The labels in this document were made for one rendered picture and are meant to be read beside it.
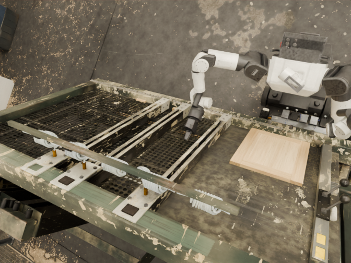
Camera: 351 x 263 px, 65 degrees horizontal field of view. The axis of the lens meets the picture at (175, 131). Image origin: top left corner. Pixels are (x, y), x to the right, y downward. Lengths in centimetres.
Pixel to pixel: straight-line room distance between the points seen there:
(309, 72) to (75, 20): 340
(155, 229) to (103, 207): 22
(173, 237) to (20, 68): 412
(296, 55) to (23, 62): 398
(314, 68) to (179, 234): 102
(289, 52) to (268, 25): 164
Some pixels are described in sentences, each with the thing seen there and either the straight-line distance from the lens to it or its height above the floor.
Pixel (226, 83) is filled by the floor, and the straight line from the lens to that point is 301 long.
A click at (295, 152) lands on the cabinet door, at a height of 104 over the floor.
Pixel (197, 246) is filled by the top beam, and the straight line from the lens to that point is 97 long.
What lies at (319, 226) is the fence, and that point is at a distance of 128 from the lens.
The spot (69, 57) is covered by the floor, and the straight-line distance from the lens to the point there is 416.
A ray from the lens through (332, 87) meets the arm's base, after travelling 156.
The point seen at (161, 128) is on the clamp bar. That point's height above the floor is 128.
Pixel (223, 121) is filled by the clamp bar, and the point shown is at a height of 103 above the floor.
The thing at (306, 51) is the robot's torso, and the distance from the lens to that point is 154.
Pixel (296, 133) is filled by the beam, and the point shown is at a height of 89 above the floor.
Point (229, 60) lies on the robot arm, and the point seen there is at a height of 140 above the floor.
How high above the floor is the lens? 283
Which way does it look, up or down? 67 degrees down
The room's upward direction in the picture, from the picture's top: 72 degrees counter-clockwise
